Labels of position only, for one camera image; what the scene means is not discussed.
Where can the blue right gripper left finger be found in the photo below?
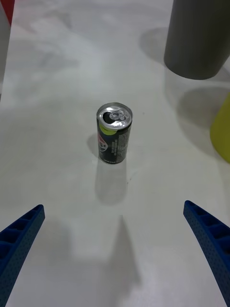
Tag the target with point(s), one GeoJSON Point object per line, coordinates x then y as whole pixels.
{"type": "Point", "coordinates": [21, 239]}

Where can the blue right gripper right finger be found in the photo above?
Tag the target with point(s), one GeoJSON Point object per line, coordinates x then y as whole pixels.
{"type": "Point", "coordinates": [210, 239]}

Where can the black drink can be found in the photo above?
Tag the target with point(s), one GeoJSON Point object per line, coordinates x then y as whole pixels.
{"type": "Point", "coordinates": [113, 144]}

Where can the yellow-green plastic bin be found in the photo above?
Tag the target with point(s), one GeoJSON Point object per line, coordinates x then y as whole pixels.
{"type": "Point", "coordinates": [222, 134]}

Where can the grey plastic bin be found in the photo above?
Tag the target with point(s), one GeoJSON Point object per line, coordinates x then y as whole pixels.
{"type": "Point", "coordinates": [196, 40]}

